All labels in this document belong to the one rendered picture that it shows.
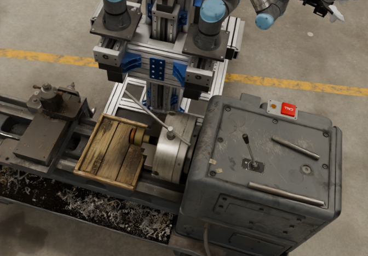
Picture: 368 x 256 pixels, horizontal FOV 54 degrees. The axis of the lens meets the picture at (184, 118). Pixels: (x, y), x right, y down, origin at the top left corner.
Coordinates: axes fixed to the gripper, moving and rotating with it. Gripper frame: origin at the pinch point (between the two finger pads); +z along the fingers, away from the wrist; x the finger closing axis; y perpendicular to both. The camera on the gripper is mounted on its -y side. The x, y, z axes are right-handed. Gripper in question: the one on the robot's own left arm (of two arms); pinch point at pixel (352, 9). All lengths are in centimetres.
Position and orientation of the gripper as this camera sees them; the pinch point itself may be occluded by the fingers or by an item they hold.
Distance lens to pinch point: 169.0
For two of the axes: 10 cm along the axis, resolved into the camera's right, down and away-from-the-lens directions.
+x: -5.6, 7.4, -3.8
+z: 8.3, 5.0, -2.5
